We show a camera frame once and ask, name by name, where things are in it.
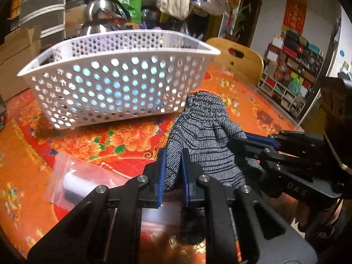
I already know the grey knitted work glove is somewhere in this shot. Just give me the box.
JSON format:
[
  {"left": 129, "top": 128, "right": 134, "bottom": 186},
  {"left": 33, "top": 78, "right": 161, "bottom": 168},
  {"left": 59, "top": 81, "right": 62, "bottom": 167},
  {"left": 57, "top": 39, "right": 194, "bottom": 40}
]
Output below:
[{"left": 164, "top": 91, "right": 263, "bottom": 192}]

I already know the white perforated plastic basket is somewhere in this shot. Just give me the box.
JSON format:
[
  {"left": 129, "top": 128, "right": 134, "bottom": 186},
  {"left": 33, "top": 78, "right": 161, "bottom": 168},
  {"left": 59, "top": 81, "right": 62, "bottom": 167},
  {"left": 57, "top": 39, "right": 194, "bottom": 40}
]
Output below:
[{"left": 18, "top": 30, "right": 220, "bottom": 130}]

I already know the clear zip bag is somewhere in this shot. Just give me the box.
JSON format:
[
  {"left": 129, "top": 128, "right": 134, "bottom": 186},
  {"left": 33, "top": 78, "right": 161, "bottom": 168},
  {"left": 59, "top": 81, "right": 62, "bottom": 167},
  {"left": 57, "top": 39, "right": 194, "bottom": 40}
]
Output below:
[{"left": 44, "top": 151, "right": 130, "bottom": 211}]

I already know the shelf of colourful boxes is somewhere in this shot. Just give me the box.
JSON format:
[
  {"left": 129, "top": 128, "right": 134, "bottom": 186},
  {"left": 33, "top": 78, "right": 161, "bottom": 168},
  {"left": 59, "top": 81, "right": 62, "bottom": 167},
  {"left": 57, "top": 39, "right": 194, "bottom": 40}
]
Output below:
[{"left": 257, "top": 29, "right": 324, "bottom": 120}]

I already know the right wooden chair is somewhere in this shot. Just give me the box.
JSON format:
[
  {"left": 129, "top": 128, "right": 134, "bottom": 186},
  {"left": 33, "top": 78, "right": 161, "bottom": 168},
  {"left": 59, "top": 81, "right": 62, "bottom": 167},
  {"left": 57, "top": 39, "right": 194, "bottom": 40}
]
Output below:
[{"left": 206, "top": 38, "right": 264, "bottom": 86}]

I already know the upper stainless steel kettle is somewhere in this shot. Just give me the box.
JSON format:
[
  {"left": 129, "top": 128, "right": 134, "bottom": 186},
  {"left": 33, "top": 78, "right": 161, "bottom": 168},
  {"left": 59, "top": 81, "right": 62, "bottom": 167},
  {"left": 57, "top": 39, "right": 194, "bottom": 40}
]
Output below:
[{"left": 83, "top": 0, "right": 131, "bottom": 23}]

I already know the stainless steel kettle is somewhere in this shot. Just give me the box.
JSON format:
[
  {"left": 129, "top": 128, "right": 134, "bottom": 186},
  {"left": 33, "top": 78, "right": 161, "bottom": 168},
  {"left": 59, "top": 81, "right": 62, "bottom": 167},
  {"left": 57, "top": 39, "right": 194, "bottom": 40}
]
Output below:
[
  {"left": 83, "top": 0, "right": 131, "bottom": 23},
  {"left": 79, "top": 22, "right": 132, "bottom": 36}
]

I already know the lower stainless steel kettle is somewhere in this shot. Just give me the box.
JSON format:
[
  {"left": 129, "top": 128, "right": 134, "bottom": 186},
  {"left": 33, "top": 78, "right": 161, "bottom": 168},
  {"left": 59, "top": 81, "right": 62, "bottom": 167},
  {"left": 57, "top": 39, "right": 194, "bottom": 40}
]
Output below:
[{"left": 79, "top": 22, "right": 132, "bottom": 36}]

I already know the brown cardboard box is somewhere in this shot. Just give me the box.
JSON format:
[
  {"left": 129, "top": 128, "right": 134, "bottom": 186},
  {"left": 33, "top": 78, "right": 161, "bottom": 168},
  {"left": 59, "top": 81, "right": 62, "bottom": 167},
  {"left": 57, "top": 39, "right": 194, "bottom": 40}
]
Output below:
[{"left": 0, "top": 26, "right": 41, "bottom": 101}]

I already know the red wall scroll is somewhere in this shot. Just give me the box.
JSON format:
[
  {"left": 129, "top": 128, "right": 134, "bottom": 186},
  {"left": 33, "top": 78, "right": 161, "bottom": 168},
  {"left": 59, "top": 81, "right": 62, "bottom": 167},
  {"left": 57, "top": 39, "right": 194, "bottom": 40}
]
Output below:
[{"left": 282, "top": 0, "right": 307, "bottom": 34}]

